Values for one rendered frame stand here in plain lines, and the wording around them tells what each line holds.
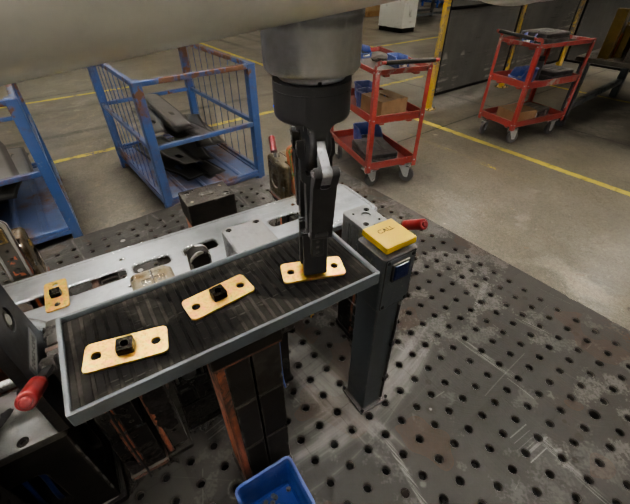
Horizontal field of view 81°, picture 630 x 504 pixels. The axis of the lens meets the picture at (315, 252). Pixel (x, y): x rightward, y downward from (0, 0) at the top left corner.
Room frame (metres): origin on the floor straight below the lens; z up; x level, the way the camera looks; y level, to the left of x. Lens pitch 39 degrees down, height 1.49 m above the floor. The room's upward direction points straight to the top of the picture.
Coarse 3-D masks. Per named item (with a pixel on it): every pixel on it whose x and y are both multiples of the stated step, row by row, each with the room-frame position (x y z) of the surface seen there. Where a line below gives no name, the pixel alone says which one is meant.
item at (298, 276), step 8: (336, 256) 0.40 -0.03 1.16; (288, 264) 0.38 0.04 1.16; (296, 264) 0.38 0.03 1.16; (328, 264) 0.38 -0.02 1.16; (336, 264) 0.38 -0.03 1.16; (296, 272) 0.36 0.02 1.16; (328, 272) 0.36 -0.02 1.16; (336, 272) 0.36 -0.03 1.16; (344, 272) 0.36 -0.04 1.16; (288, 280) 0.35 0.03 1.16; (296, 280) 0.35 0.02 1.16; (304, 280) 0.35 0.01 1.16
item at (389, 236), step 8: (376, 224) 0.48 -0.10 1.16; (384, 224) 0.48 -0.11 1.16; (392, 224) 0.48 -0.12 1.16; (368, 232) 0.46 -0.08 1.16; (376, 232) 0.46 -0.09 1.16; (384, 232) 0.46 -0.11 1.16; (392, 232) 0.46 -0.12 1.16; (400, 232) 0.46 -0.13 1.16; (408, 232) 0.46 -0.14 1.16; (376, 240) 0.44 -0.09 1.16; (384, 240) 0.44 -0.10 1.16; (392, 240) 0.44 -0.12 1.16; (400, 240) 0.44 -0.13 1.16; (408, 240) 0.44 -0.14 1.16; (384, 248) 0.42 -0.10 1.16; (392, 248) 0.42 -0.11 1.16; (400, 248) 0.43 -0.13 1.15
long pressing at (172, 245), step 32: (352, 192) 0.86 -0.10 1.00; (224, 224) 0.71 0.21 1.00; (288, 224) 0.71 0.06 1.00; (128, 256) 0.60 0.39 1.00; (160, 256) 0.60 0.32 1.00; (224, 256) 0.60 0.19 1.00; (32, 288) 0.50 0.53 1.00; (96, 288) 0.50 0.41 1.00; (128, 288) 0.50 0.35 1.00; (32, 320) 0.42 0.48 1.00
